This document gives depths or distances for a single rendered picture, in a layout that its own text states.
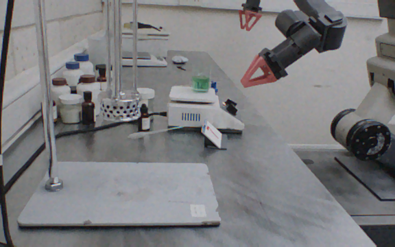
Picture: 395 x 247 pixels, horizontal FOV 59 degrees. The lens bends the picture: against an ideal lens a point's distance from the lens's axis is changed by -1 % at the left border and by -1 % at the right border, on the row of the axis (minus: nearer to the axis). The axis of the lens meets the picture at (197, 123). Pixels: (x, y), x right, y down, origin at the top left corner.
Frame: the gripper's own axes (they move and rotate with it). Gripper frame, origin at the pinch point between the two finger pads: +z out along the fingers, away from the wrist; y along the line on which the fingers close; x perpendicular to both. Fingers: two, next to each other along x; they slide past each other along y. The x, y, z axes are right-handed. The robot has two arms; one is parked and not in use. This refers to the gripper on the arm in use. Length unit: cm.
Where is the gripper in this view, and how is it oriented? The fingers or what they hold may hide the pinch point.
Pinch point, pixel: (245, 82)
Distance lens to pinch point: 87.4
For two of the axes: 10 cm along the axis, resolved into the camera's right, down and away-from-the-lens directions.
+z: -8.1, 5.6, 1.9
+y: 0.1, 3.2, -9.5
